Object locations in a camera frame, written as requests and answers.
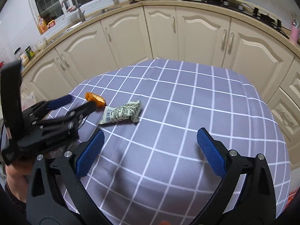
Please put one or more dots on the left hand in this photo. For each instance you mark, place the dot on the left hand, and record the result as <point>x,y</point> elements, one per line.
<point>16,178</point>

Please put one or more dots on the orange box on windowsill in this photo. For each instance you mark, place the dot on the orange box on windowsill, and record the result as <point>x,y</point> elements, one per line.
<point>44,25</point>

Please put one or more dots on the orange peel piece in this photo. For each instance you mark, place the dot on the orange peel piece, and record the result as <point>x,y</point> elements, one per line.
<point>98,100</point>

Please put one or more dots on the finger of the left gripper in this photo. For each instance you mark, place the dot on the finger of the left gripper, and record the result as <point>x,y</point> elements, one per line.
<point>79,113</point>
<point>57,103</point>

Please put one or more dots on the cream lower cabinets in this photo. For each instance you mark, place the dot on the cream lower cabinets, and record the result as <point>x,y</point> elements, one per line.
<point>178,30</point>

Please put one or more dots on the right hand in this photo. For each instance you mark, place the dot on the right hand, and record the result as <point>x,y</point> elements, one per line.
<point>164,222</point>

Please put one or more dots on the pink utensil cup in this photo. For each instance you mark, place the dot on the pink utensil cup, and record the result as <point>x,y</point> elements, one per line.
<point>294,34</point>

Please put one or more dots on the sink faucet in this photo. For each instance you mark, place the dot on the sink faucet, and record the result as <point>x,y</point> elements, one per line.
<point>75,7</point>

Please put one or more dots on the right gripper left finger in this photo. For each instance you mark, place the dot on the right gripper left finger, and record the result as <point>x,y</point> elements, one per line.
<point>86,153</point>

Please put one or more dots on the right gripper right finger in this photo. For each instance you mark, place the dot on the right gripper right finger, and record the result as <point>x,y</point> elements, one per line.
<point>214,151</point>

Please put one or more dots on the crumpled white green wrapper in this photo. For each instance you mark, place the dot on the crumpled white green wrapper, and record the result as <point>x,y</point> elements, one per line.
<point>130,110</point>

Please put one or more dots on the purple checked tablecloth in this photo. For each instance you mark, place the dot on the purple checked tablecloth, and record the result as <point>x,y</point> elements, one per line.
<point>154,170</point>

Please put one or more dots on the black gas stove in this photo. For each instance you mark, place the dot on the black gas stove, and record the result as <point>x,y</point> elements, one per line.
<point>252,11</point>

